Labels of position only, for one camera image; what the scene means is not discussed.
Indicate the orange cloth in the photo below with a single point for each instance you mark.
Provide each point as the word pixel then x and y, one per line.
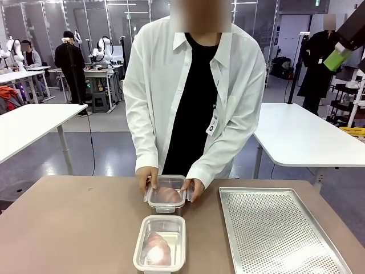
pixel 8 94

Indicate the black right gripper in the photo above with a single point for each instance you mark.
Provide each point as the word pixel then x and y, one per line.
pixel 352 28

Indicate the seated person in grey top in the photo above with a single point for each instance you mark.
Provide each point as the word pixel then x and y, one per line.
pixel 32 58

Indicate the black utility cart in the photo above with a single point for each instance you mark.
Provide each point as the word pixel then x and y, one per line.
pixel 343 105

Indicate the clear food container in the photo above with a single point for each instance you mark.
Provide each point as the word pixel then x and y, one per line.
pixel 137 257
pixel 166 181

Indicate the person's left hand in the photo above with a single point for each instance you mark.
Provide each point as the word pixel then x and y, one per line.
pixel 196 188

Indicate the standing person in black clothes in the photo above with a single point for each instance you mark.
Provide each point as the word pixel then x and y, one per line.
pixel 69 65

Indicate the yellow crate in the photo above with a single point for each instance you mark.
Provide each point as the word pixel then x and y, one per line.
pixel 353 132

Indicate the white table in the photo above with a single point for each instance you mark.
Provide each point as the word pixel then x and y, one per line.
pixel 25 125
pixel 299 137

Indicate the white name badge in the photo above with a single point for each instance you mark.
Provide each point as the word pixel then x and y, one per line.
pixel 212 125

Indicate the perforated metal baking tray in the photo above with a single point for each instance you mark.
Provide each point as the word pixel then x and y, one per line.
pixel 271 228

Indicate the grey step stool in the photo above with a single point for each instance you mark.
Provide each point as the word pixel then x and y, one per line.
pixel 100 102

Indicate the black stand pole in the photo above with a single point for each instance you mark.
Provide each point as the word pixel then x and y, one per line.
pixel 293 74

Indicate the person's right hand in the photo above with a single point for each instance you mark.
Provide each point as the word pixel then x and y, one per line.
pixel 145 177

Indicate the golden croissant bread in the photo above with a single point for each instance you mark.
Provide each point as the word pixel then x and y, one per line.
pixel 158 248
pixel 168 194

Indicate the person's right forearm white sleeve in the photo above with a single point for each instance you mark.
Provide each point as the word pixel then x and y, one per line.
pixel 145 148

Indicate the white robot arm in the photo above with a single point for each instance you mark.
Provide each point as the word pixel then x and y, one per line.
pixel 12 51
pixel 102 48

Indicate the white workbench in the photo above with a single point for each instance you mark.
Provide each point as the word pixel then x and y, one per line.
pixel 17 77

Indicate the person in long black coat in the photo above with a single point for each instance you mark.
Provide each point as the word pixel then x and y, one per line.
pixel 316 62

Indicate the person in white shirt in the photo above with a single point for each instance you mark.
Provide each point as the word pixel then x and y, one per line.
pixel 154 85

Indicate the person's left forearm white sleeve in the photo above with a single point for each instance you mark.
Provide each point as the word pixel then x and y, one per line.
pixel 219 154

